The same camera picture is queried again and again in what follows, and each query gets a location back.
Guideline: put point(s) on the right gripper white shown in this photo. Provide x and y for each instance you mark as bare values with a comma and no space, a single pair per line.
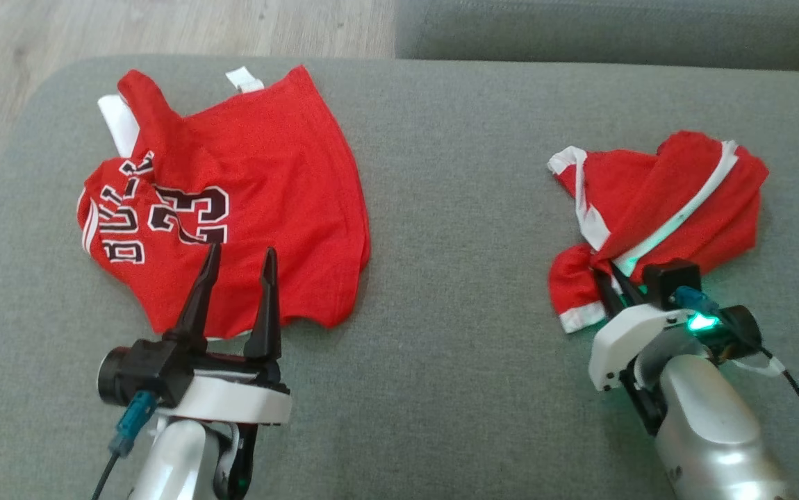
632,330

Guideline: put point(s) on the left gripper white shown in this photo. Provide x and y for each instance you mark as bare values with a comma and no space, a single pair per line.
233,403

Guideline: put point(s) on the red shorts with white trim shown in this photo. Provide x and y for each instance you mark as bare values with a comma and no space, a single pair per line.
691,222

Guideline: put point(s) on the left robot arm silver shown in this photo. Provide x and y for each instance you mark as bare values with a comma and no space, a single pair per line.
177,458

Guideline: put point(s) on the red Bulls 23 jersey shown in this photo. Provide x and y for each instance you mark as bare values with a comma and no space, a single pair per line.
267,180

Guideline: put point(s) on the wide grey sofa seat cushion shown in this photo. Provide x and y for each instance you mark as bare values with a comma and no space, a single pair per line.
455,278

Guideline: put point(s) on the narrow grey sofa cushion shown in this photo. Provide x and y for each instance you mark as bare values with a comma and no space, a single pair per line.
615,31

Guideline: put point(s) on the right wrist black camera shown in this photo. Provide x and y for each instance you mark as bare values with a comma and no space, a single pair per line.
670,281

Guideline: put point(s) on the wrist black camera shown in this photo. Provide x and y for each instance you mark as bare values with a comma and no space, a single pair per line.
149,368
670,281

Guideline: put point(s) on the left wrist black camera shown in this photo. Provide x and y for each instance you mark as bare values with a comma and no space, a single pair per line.
149,368

